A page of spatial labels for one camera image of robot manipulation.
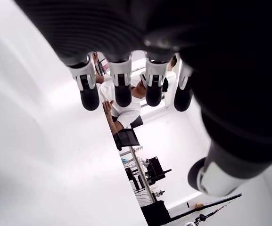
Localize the black-haired person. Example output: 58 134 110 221
168 56 177 72

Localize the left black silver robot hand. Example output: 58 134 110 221
13 0 272 197

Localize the black tripod pole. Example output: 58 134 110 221
168 193 243 214

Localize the seated person in white shirt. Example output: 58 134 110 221
94 70 148 136

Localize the black cabinet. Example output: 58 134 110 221
140 200 172 226

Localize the metal shelf rack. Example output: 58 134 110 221
120 145 159 203

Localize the black equipment box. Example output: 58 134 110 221
145 156 172 186

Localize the black folding chair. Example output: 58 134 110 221
114 116 144 151

